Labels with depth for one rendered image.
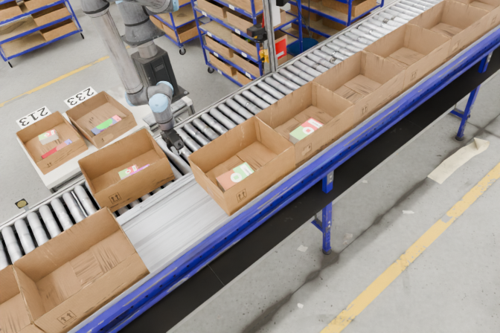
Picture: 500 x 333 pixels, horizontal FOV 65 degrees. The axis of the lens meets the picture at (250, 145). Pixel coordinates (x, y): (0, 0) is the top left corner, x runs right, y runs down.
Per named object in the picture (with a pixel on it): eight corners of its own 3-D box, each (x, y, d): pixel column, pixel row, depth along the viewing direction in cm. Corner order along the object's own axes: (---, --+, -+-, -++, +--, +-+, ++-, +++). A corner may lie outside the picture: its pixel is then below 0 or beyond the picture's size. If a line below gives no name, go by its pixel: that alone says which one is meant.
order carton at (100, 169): (154, 148, 227) (145, 126, 216) (175, 178, 209) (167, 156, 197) (89, 181, 215) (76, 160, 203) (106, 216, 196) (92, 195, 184)
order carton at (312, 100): (312, 105, 217) (311, 79, 205) (353, 129, 199) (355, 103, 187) (257, 140, 203) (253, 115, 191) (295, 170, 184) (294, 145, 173)
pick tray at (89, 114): (109, 101, 267) (103, 90, 260) (138, 125, 245) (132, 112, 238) (71, 123, 255) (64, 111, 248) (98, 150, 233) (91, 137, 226)
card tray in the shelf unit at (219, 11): (197, 7, 359) (195, -5, 352) (224, -6, 370) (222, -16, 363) (223, 19, 334) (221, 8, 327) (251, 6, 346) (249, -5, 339)
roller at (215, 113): (215, 111, 253) (213, 105, 249) (265, 152, 221) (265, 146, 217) (208, 114, 251) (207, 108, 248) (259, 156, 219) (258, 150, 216)
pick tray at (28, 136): (65, 121, 257) (58, 109, 250) (88, 149, 234) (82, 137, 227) (23, 144, 246) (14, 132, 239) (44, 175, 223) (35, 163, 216)
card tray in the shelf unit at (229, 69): (210, 61, 402) (207, 52, 395) (234, 49, 413) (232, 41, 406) (231, 76, 377) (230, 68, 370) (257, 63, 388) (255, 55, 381)
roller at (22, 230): (25, 220, 207) (21, 215, 204) (55, 291, 175) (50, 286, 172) (16, 226, 206) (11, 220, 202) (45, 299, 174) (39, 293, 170)
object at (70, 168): (149, 71, 293) (148, 68, 291) (193, 103, 258) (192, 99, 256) (18, 141, 253) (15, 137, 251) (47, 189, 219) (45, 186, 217)
